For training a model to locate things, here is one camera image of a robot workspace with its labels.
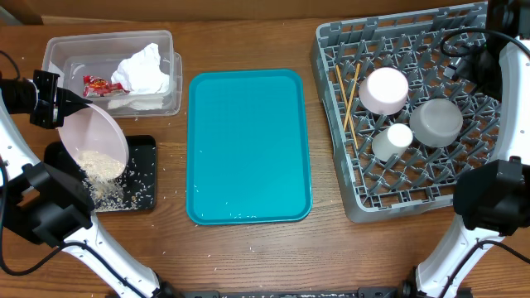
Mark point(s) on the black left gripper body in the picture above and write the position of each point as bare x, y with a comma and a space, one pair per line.
45, 89

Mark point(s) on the white plate with rice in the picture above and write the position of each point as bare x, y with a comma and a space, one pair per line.
93, 129

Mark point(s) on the grey-green small bowl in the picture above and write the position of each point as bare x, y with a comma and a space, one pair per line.
436, 123

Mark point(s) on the pink bowl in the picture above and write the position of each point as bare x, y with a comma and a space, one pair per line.
384, 91

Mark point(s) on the grey dishwasher rack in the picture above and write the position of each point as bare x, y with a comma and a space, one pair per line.
422, 178

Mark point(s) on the pale green cup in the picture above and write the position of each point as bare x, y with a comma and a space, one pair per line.
393, 140

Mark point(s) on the wooden chopstick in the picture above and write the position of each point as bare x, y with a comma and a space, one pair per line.
343, 93
351, 96

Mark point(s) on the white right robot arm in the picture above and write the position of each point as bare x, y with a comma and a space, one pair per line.
492, 201

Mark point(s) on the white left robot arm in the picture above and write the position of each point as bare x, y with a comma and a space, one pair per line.
45, 205

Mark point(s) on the red snack wrapper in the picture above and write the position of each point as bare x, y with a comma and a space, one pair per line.
98, 87

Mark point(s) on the clear plastic bin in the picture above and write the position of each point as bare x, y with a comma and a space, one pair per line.
99, 55

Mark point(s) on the crumpled white tissue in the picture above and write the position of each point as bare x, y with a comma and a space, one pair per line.
140, 75

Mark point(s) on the spilled rice pile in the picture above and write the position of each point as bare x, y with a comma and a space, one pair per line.
103, 180

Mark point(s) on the black tray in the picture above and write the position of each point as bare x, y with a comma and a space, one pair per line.
134, 190

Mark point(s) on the teal plastic tray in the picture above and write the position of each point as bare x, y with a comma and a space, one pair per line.
248, 159

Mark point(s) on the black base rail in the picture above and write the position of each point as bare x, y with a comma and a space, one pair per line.
362, 292

